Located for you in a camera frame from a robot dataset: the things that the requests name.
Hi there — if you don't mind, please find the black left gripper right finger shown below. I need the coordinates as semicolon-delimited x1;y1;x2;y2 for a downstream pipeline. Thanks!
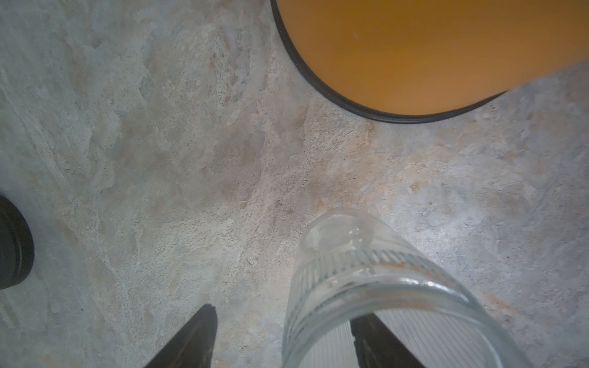
351;314;424;368

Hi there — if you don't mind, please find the black stand with glass tube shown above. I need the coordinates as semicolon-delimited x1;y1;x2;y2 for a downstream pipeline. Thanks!
1;196;35;290

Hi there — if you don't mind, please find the ribbed glass oatmeal jar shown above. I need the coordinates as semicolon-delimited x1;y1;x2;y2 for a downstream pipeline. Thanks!
282;209;530;367

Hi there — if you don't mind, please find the orange trash bin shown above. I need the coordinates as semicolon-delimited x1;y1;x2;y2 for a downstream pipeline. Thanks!
271;1;588;124

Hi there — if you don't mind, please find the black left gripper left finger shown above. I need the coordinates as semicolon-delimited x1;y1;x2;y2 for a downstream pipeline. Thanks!
146;304;218;368

